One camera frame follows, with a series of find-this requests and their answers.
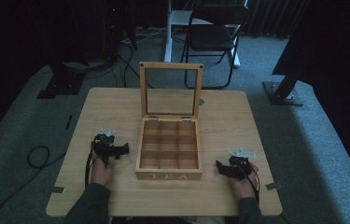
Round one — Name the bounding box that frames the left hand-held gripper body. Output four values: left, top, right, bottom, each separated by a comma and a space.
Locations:
91, 127, 124, 165

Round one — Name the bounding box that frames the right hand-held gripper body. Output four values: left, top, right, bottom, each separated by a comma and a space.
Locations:
223, 147, 257, 181

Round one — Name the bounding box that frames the wooden tea box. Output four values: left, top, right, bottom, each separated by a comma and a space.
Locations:
134, 61, 204, 181

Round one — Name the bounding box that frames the person's right hand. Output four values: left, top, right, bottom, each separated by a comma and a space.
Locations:
228, 162, 260, 202

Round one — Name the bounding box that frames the person's left hand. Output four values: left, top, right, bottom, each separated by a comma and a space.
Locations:
90, 151, 116, 189

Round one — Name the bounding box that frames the short black floor strip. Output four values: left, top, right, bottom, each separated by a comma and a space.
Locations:
64, 114, 74, 131

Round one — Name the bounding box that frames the black folding chair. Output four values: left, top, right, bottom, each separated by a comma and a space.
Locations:
180, 3, 251, 91

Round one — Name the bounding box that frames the dark curtain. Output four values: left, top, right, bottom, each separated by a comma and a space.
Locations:
244, 0, 312, 40

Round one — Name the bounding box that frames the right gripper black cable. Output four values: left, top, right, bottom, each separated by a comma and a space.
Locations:
240, 163, 261, 204

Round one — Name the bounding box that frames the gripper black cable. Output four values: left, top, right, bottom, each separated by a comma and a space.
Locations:
240, 163, 261, 204
84, 141, 97, 189

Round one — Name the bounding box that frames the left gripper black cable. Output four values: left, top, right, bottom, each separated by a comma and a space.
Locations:
84, 141, 97, 189

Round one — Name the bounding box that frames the black floor cable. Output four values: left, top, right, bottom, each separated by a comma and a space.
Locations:
0, 145, 68, 224

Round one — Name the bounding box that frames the black stand base plate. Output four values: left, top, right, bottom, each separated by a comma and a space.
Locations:
36, 63, 87, 100
261, 72, 304, 107

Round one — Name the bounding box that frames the bundle of floor cables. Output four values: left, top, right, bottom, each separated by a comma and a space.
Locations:
85, 26, 167, 89

